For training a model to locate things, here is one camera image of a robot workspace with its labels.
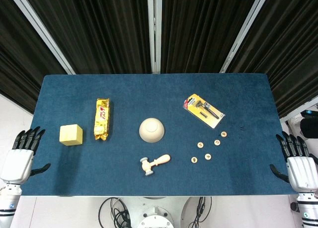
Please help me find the black pleated curtain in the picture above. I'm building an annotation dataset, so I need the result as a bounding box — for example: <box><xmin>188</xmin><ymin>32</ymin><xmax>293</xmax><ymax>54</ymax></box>
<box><xmin>160</xmin><ymin>0</ymin><xmax>260</xmax><ymax>74</ymax></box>
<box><xmin>226</xmin><ymin>0</ymin><xmax>318</xmax><ymax>119</ymax></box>
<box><xmin>0</xmin><ymin>0</ymin><xmax>68</xmax><ymax>114</ymax></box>
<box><xmin>21</xmin><ymin>0</ymin><xmax>153</xmax><ymax>75</ymax></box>

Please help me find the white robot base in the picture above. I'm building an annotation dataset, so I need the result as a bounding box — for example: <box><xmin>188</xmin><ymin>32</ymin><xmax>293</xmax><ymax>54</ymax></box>
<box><xmin>123</xmin><ymin>196</ymin><xmax>197</xmax><ymax>228</ymax></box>

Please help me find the white metal frame post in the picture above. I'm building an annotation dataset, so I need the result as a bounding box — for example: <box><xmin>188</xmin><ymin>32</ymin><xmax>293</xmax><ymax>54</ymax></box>
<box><xmin>6</xmin><ymin>0</ymin><xmax>76</xmax><ymax>75</ymax></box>
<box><xmin>147</xmin><ymin>0</ymin><xmax>162</xmax><ymax>74</ymax></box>
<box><xmin>220</xmin><ymin>0</ymin><xmax>273</xmax><ymax>74</ymax></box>

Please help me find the beige upturned bowl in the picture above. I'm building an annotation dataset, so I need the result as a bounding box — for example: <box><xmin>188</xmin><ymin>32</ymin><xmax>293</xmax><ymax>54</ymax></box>
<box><xmin>139</xmin><ymin>117</ymin><xmax>165</xmax><ymax>144</ymax></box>

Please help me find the razor in yellow blister pack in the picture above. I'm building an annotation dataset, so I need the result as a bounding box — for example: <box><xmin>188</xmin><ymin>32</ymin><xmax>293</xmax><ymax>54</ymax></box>
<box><xmin>183</xmin><ymin>93</ymin><xmax>226</xmax><ymax>129</ymax></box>

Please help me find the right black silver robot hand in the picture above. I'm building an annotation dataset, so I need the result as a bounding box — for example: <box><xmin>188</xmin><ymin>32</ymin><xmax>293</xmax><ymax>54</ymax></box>
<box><xmin>270</xmin><ymin>131</ymin><xmax>318</xmax><ymax>194</ymax></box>

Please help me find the wooden toy hammer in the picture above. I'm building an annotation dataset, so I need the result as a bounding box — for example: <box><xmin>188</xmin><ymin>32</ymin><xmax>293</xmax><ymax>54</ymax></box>
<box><xmin>140</xmin><ymin>153</ymin><xmax>171</xmax><ymax>176</ymax></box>

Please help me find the black device with teal light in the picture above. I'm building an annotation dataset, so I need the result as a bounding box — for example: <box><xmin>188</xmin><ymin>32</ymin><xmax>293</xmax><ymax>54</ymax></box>
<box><xmin>300</xmin><ymin>109</ymin><xmax>318</xmax><ymax>119</ymax></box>

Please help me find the blue felt table mat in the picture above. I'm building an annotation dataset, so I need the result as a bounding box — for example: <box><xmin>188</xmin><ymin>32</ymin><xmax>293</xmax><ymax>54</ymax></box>
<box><xmin>21</xmin><ymin>74</ymin><xmax>298</xmax><ymax>197</ymax></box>

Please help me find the yellow foil snack packet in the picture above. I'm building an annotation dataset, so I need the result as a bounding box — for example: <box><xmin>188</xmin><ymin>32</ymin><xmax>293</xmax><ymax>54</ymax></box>
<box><xmin>93</xmin><ymin>98</ymin><xmax>110</xmax><ymax>141</ymax></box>

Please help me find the black cable with connector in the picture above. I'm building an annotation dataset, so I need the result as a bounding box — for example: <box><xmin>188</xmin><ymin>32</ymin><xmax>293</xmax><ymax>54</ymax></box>
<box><xmin>187</xmin><ymin>196</ymin><xmax>213</xmax><ymax>228</ymax></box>

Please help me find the white metal frame beam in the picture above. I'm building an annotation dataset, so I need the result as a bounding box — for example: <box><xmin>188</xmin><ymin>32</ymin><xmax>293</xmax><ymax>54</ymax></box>
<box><xmin>279</xmin><ymin>95</ymin><xmax>318</xmax><ymax>123</ymax></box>

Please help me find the yellow cube block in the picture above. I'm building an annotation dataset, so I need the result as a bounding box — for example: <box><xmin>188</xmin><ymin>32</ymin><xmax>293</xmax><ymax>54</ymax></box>
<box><xmin>59</xmin><ymin>124</ymin><xmax>83</xmax><ymax>146</ymax></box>

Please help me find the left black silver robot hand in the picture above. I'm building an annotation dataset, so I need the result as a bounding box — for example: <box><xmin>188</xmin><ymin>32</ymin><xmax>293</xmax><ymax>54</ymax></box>
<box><xmin>0</xmin><ymin>126</ymin><xmax>52</xmax><ymax>186</ymax></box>

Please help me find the black cable bundle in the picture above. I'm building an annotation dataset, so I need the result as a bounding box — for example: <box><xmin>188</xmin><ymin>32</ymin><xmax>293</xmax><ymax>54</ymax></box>
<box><xmin>98</xmin><ymin>197</ymin><xmax>131</xmax><ymax>228</ymax></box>

